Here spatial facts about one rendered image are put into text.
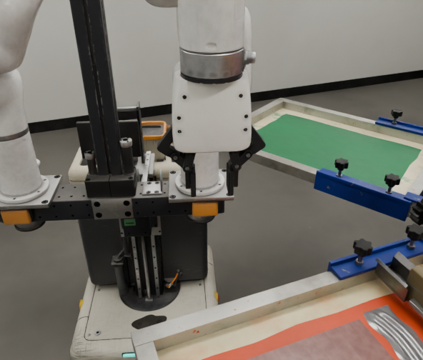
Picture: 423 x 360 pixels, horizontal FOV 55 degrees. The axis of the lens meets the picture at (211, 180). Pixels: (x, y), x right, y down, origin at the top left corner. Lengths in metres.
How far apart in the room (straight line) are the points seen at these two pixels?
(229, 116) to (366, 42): 5.10
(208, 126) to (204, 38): 0.11
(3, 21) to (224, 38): 0.48
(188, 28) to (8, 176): 0.68
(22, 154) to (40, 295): 1.54
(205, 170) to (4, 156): 0.45
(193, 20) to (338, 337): 0.71
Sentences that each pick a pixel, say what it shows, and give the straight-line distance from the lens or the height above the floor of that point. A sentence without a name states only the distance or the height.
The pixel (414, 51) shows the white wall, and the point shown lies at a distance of 6.17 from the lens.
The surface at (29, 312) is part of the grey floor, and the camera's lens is 2.41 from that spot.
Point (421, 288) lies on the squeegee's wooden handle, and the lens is 1.00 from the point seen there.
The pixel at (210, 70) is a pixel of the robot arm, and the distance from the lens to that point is 0.47.
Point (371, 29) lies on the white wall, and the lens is 5.58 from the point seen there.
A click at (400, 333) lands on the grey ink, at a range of 1.00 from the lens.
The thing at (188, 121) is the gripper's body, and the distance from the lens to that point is 0.50.
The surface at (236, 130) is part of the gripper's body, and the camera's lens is 0.51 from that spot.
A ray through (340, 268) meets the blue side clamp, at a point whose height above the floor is 1.00.
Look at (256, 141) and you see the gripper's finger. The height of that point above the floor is 1.45.
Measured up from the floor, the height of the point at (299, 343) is 0.96.
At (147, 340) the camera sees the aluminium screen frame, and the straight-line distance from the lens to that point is 0.88.
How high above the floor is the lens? 1.68
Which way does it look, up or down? 31 degrees down
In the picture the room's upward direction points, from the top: straight up
